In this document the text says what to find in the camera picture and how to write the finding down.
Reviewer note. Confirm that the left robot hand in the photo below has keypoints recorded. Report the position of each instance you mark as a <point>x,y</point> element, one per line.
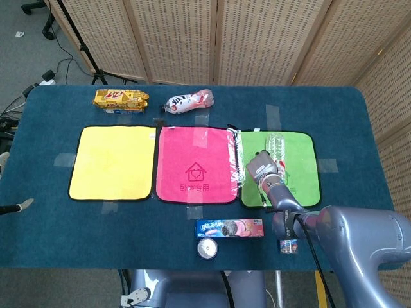
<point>22,204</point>

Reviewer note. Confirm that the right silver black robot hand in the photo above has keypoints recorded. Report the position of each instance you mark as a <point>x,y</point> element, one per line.
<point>261,168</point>

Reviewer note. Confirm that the clear plastic water bottle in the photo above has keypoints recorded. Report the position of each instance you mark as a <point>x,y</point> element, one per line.
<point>278,150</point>

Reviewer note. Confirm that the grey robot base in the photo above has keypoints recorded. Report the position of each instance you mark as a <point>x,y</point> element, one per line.
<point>192,288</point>

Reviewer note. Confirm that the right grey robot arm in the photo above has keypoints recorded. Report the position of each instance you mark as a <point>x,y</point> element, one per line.
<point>337,231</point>

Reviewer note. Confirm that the white red drink bottle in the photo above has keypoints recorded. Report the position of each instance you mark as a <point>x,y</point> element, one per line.
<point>188,101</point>

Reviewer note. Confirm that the blue table cloth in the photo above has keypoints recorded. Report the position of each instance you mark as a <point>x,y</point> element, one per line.
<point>41,179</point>

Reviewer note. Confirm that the green cloth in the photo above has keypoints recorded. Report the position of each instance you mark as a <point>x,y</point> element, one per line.
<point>302,179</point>

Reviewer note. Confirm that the pink cloth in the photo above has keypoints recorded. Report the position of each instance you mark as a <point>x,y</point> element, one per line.
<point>196,160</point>

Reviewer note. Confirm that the blue pink Oreo box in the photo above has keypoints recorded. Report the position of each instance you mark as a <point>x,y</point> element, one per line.
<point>229,227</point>

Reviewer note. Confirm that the clear jar of biscuit sticks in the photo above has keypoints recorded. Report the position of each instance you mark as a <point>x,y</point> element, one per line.
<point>288,246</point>

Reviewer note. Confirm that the yellow cloth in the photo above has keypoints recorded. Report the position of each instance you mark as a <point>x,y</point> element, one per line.
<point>112,162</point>

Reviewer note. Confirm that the wicker folding screen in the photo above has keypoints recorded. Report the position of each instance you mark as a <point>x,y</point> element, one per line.
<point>257,41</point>

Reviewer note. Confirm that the white power strip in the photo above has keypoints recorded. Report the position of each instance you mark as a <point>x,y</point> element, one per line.
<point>47,78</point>

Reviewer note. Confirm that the yellow biscuit package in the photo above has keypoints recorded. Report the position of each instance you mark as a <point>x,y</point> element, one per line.
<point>121,101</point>

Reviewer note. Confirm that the black tripod stand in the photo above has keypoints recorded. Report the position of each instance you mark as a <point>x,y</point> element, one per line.
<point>84,45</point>

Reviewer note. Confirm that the black office chair base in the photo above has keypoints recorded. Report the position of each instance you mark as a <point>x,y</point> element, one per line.
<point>43,16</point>

